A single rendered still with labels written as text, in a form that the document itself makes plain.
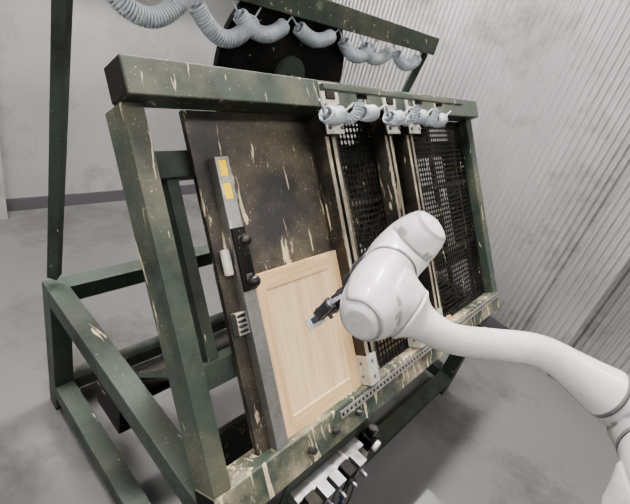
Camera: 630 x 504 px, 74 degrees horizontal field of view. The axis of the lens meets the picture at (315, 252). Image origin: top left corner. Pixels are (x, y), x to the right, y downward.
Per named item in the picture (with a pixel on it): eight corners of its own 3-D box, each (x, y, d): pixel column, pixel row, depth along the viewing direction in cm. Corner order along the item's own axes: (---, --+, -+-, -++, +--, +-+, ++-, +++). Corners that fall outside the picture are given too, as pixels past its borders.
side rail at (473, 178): (475, 292, 276) (492, 292, 269) (449, 124, 265) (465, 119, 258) (480, 289, 282) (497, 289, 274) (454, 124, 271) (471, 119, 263)
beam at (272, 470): (202, 526, 125) (222, 541, 118) (193, 488, 124) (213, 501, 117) (483, 306, 283) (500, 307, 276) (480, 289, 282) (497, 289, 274)
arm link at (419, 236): (371, 237, 92) (349, 268, 82) (420, 192, 82) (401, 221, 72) (407, 270, 92) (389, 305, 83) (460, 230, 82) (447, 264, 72)
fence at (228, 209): (269, 448, 138) (277, 451, 135) (207, 159, 129) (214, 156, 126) (280, 440, 142) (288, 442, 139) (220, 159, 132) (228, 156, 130)
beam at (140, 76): (111, 107, 109) (127, 94, 102) (102, 67, 108) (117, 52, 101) (463, 122, 267) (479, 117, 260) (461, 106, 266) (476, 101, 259)
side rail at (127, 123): (194, 488, 124) (214, 500, 117) (104, 113, 114) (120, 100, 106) (211, 476, 129) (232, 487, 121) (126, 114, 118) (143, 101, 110)
